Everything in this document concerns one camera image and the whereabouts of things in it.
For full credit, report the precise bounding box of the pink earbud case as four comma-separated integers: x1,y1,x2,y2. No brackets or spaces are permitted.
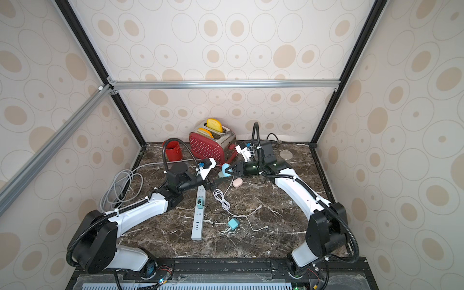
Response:
232,178,243,188

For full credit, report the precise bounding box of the blue earbud case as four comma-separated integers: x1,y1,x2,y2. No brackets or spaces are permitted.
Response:
218,163,232,178

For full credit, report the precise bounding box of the teal charger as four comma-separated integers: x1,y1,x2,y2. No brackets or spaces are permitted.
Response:
227,217,239,230
196,197,204,209

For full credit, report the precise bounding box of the white usb cable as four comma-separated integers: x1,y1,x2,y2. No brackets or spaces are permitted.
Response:
211,175,269,234

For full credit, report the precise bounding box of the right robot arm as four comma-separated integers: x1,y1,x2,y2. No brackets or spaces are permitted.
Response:
224,122,360,268

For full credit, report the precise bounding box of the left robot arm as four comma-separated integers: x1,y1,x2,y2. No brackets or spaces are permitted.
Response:
66,157,217,279

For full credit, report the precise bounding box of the red toaster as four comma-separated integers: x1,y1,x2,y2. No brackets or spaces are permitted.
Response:
189,121,238,166

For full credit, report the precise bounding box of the red metal cup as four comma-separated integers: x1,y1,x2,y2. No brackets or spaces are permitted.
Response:
163,140,183,162

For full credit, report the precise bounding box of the white power strip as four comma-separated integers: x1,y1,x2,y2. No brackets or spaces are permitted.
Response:
191,186,206,240

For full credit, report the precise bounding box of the front yellow toast slice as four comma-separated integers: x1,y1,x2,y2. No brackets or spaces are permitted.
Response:
197,128,214,139

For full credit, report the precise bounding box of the yellow toast slice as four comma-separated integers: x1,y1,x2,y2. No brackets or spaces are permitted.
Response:
197,128,214,139
206,118,224,134

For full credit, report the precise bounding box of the rear yellow toast slice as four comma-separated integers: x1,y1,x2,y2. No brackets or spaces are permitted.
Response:
206,118,224,134

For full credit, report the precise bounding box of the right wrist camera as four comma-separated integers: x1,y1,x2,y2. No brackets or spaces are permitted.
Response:
236,142,256,163

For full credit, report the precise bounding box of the black usb cable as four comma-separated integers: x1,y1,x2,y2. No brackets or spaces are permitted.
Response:
202,204,227,227

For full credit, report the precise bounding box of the black toaster cord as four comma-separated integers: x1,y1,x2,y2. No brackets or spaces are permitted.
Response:
237,132,283,147

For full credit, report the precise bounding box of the grey power strip cord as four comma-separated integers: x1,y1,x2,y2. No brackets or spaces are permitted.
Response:
98,158,204,213

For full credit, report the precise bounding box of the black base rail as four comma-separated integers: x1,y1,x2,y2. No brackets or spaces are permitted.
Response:
66,257,378,290

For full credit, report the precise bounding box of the horizontal aluminium rail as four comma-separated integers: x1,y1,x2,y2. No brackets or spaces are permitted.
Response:
112,79,340,90

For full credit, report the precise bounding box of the left aluminium rail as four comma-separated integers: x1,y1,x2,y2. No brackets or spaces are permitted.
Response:
1,84,111,214

